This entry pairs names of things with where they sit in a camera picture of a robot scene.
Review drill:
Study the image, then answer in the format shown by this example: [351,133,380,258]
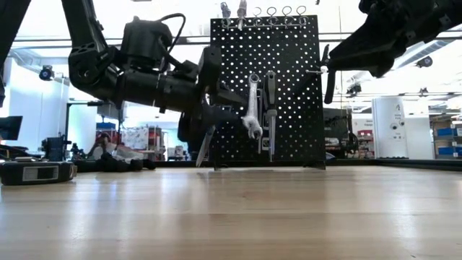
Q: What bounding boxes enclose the black work glove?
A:
[74,158,109,173]

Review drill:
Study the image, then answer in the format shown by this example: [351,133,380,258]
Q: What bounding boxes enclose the black tape measure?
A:
[0,160,78,187]

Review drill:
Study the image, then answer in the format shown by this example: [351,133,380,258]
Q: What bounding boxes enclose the black ceiling camera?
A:
[415,55,434,69]
[38,64,56,82]

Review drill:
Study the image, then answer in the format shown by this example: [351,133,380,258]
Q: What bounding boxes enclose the black monitor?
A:
[0,115,24,142]

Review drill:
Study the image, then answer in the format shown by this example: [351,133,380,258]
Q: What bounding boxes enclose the black pliers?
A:
[320,43,339,105]

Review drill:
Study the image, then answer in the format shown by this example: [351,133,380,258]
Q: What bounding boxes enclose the black perforated pegboard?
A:
[209,14,327,171]

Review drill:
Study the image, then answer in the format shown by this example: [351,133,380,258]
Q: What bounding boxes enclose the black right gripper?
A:
[326,0,448,79]

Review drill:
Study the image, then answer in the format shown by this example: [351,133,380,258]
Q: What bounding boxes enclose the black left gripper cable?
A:
[157,12,187,55]

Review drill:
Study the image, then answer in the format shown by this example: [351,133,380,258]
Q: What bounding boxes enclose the black aluminium table frame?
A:
[154,157,462,173]

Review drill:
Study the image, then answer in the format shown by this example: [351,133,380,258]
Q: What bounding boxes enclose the white wire ring rack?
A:
[219,5,310,30]

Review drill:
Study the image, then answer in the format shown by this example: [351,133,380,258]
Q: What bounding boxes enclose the person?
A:
[88,132,145,162]

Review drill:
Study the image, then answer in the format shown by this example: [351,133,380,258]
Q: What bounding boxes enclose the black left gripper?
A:
[158,45,250,144]

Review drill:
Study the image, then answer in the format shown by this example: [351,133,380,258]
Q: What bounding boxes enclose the long silver combination wrench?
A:
[241,72,263,141]

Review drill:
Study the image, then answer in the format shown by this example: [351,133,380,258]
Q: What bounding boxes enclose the blue handled scissors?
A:
[195,124,217,168]

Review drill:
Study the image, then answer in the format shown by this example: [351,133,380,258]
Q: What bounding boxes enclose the white cabinet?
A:
[370,95,409,160]

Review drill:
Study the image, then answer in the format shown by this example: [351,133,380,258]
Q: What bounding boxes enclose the black equipment stand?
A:
[323,103,360,160]

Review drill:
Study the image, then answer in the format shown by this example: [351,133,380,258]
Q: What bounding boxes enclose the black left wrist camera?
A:
[120,16,175,70]

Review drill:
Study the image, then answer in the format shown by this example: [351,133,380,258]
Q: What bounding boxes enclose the black crate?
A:
[40,135,72,163]

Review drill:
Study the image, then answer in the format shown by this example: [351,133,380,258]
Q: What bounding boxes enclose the shelf with blue bins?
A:
[430,114,462,160]

